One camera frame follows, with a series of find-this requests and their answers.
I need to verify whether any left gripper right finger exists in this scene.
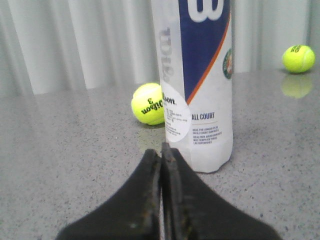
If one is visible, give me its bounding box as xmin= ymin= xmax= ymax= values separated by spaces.
xmin=161 ymin=142 xmax=281 ymax=240

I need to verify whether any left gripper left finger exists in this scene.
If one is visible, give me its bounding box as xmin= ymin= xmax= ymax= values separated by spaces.
xmin=56 ymin=149 xmax=161 ymax=240

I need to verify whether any clear Wilson tennis ball can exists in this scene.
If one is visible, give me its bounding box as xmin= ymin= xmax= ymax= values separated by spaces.
xmin=151 ymin=0 xmax=233 ymax=173

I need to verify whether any far-left tennis ball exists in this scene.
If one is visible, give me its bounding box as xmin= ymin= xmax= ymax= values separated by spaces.
xmin=131 ymin=82 xmax=165 ymax=126

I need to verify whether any Roland Garros tennis ball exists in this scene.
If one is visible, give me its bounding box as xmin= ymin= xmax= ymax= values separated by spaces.
xmin=282 ymin=44 xmax=316 ymax=74

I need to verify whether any grey pleated curtain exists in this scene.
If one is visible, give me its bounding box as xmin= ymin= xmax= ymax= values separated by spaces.
xmin=0 ymin=0 xmax=320 ymax=97

